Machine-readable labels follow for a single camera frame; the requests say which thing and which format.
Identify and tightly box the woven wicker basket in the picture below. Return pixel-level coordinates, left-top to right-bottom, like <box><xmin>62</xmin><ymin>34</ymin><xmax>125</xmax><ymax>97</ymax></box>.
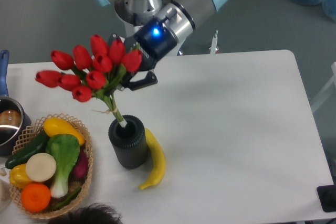
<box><xmin>10</xmin><ymin>113</ymin><xmax>93</xmax><ymax>219</ymax></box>

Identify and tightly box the blue handled saucepan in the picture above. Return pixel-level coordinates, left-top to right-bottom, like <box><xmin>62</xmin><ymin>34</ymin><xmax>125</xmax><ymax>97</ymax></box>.
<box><xmin>1</xmin><ymin>50</ymin><xmax>31</xmax><ymax>157</ymax></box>

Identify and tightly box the white metal base frame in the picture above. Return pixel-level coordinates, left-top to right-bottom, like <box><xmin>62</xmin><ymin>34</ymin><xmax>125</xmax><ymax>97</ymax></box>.
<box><xmin>208</xmin><ymin>30</ymin><xmax>219</xmax><ymax>55</ymax></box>

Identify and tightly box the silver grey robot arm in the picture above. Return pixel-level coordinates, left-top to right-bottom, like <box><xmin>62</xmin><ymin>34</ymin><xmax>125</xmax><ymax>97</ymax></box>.
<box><xmin>96</xmin><ymin>0</ymin><xmax>228</xmax><ymax>90</ymax></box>

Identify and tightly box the dark green cucumber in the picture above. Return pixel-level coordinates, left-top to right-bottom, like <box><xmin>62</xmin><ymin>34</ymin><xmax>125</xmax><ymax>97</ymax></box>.
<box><xmin>5</xmin><ymin>130</ymin><xmax>50</xmax><ymax>169</ymax></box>

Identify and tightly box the yellow banana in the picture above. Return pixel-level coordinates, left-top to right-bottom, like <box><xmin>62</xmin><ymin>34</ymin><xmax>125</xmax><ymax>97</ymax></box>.
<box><xmin>138</xmin><ymin>128</ymin><xmax>166</xmax><ymax>190</ymax></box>

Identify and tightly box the yellow bell pepper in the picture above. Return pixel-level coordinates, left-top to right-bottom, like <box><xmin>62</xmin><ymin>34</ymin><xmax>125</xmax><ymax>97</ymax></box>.
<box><xmin>9</xmin><ymin>164</ymin><xmax>33</xmax><ymax>189</ymax></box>

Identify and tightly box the black haired head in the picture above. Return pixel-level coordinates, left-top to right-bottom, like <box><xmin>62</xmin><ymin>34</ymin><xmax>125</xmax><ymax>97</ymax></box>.
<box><xmin>48</xmin><ymin>204</ymin><xmax>122</xmax><ymax>224</ymax></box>

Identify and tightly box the black device at edge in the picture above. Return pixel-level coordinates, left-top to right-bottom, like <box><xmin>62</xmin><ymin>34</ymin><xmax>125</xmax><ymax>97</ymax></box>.
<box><xmin>317</xmin><ymin>185</ymin><xmax>336</xmax><ymax>212</ymax></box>

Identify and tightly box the white frame at right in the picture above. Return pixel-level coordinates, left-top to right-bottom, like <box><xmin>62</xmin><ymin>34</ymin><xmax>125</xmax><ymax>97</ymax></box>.
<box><xmin>310</xmin><ymin>62</ymin><xmax>335</xmax><ymax>114</ymax></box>

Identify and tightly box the green chili pepper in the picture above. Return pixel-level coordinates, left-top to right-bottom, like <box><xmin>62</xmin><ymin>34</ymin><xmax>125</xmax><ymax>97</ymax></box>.
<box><xmin>49</xmin><ymin>187</ymin><xmax>81</xmax><ymax>211</ymax></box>

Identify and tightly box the garlic clove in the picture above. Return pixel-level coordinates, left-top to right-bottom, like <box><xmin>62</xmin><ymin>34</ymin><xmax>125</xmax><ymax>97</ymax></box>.
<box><xmin>0</xmin><ymin>168</ymin><xmax>7</xmax><ymax>177</ymax></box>

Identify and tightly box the dark grey ribbed vase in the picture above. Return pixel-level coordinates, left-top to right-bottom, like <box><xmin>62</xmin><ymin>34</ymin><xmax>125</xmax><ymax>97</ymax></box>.
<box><xmin>108</xmin><ymin>115</ymin><xmax>149</xmax><ymax>169</ymax></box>

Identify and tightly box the green bok choy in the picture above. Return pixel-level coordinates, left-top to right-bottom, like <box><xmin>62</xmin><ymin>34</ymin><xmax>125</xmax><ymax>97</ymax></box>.
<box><xmin>46</xmin><ymin>134</ymin><xmax>80</xmax><ymax>198</ymax></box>

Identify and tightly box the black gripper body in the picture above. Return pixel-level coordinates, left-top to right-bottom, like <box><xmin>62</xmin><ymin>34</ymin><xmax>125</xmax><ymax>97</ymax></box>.
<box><xmin>124</xmin><ymin>18</ymin><xmax>177</xmax><ymax>71</ymax></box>

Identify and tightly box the orange fruit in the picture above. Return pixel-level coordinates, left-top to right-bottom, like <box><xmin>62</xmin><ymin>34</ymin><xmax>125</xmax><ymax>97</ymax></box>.
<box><xmin>20</xmin><ymin>183</ymin><xmax>51</xmax><ymax>212</ymax></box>

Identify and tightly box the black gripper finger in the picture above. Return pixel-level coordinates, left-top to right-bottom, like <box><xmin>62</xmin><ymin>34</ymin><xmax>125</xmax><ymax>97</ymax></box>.
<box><xmin>107</xmin><ymin>34</ymin><xmax>125</xmax><ymax>47</ymax></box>
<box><xmin>119</xmin><ymin>70</ymin><xmax>158</xmax><ymax>91</ymax></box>

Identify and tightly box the yellow squash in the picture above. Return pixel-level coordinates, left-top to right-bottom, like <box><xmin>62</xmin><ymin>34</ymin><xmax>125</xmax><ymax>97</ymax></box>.
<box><xmin>43</xmin><ymin>117</ymin><xmax>85</xmax><ymax>146</ymax></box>

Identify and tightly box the white plate at left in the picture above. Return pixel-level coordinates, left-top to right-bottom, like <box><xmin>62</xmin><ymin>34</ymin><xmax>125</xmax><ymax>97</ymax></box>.
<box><xmin>0</xmin><ymin>179</ymin><xmax>12</xmax><ymax>212</ymax></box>

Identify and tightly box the red tulip bouquet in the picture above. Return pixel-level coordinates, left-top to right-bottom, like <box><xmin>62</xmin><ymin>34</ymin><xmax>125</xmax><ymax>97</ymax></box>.
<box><xmin>35</xmin><ymin>35</ymin><xmax>142</xmax><ymax>127</ymax></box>

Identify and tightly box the purple sweet potato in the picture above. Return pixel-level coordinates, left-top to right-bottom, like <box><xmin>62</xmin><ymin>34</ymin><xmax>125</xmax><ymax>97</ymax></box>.
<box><xmin>72</xmin><ymin>149</ymin><xmax>89</xmax><ymax>179</ymax></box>

